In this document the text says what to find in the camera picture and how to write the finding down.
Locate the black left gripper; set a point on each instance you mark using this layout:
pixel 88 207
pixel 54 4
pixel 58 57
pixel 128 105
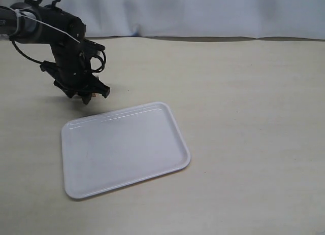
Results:
pixel 74 68

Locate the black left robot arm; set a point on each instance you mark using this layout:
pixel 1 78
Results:
pixel 8 27

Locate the white plastic tray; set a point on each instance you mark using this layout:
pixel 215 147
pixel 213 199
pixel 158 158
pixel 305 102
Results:
pixel 113 150

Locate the white backdrop cloth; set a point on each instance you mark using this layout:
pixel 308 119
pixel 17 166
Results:
pixel 200 18

